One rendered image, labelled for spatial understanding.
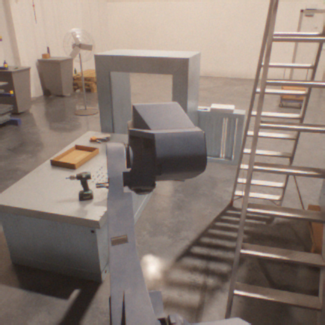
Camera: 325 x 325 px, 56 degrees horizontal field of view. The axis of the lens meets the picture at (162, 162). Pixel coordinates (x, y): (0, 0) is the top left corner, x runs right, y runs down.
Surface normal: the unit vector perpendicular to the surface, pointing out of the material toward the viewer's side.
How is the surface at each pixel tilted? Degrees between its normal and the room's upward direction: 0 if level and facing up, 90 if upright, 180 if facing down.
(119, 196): 50
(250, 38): 90
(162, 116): 39
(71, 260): 90
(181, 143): 62
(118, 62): 90
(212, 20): 90
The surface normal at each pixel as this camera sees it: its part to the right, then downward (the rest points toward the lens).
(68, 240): -0.25, 0.42
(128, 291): 0.05, -0.69
